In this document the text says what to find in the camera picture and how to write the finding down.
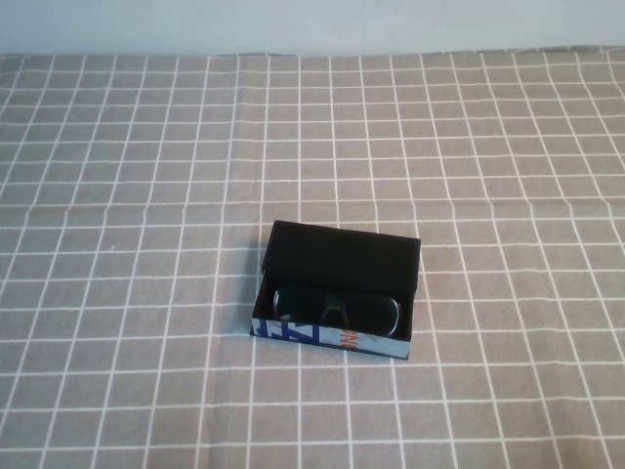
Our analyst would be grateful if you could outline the black framed glasses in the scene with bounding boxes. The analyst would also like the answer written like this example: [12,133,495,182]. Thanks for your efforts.
[271,284,404,339]

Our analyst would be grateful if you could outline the grey checked tablecloth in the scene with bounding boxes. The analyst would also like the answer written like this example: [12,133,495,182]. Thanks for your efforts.
[0,45,625,469]

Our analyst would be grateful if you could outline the black printed glasses case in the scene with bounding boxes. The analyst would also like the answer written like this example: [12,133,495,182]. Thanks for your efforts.
[250,220,423,362]

